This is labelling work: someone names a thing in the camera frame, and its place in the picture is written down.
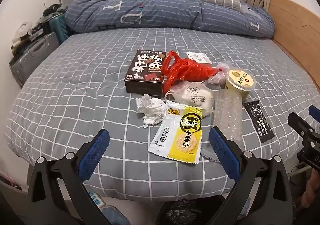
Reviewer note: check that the clutter pile on suitcases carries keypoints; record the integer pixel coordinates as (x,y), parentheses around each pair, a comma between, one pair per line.
(27,32)

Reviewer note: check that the red plastic bag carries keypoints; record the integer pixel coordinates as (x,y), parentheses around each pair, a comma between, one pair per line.
(177,69)

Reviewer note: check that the clear bubble wrap roll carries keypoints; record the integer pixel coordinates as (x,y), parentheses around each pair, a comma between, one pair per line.
(228,114)

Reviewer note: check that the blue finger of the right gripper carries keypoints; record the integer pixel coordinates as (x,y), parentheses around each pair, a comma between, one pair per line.
(315,113)
(299,125)

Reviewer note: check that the dark brown cookie box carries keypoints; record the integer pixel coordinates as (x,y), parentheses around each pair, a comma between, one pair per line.
(144,74)

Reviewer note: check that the black snack sachet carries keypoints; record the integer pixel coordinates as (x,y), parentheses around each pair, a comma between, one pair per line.
(259,121)

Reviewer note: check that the white tissue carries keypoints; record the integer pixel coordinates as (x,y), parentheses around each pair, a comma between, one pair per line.
(152,108)

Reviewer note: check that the person's right hand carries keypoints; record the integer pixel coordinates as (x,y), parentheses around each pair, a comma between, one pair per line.
(312,187)

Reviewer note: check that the teal suitcase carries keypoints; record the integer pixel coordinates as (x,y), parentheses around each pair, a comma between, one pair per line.
(59,26)

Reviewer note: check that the yellow white rice cracker bag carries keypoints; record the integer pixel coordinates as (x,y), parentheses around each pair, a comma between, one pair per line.
(179,136)

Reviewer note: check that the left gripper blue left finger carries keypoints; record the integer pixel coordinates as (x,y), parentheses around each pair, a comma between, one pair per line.
(90,154)

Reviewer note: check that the yellow yogurt cup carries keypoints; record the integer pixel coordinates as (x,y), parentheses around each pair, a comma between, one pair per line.
(240,81)

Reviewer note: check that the white cotton pad pouch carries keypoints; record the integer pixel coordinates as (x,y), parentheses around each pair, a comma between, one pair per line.
(195,94)

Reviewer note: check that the grey suitcase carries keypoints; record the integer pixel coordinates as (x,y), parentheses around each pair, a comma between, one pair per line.
(23,64)

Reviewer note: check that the wooden headboard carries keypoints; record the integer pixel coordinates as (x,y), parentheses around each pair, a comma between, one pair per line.
(297,34)

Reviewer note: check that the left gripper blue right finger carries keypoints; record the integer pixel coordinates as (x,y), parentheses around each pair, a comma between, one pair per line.
(228,153)

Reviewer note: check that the blue striped duvet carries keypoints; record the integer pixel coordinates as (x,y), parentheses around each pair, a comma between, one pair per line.
(86,16)

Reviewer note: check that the white power strip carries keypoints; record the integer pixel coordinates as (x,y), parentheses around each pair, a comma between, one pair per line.
(96,199)

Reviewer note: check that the white earphone box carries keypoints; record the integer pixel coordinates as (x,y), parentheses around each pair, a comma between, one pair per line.
(200,58)

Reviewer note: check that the clear plastic bag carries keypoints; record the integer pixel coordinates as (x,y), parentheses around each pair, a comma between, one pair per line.
(221,72)

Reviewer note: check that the black trash bin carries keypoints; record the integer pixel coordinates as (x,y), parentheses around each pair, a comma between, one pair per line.
(184,211)

